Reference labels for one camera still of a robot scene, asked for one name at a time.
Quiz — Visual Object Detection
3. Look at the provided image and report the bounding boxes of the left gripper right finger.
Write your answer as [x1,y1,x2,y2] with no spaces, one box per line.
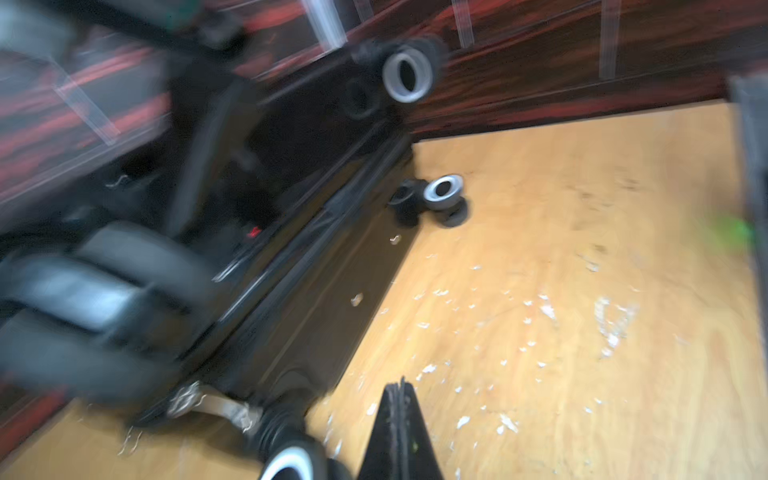
[400,378,443,480]

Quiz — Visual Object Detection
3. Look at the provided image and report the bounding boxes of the black white space suitcase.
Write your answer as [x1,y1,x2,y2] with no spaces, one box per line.
[1,37,467,479]

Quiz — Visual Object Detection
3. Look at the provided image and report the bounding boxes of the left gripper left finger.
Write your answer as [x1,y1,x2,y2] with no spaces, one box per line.
[357,379,404,480]

